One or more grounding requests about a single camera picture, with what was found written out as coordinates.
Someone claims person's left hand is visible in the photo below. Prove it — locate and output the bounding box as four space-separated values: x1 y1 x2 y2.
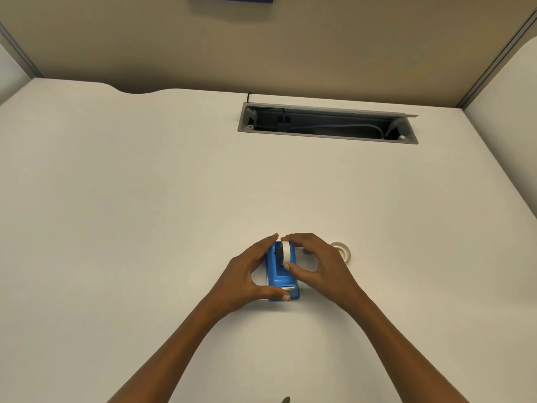
204 233 291 320

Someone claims person's right hand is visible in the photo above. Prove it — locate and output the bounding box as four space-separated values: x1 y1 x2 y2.
280 233 368 313

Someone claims blue tape dispenser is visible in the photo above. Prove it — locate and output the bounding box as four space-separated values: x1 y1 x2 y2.
264 241 301 303

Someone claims person's left forearm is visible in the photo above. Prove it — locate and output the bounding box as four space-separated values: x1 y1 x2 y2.
107 301 236 403

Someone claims person's right forearm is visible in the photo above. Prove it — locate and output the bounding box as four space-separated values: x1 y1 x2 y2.
341 294 471 403

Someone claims grey desk cable tray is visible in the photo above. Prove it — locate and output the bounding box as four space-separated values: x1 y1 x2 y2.
237 101 419 146

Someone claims white cable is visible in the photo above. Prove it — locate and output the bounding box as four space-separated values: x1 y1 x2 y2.
289 122 386 140

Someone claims grey partition frame strip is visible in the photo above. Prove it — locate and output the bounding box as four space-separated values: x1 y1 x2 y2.
0 21 44 79
456 10 537 109

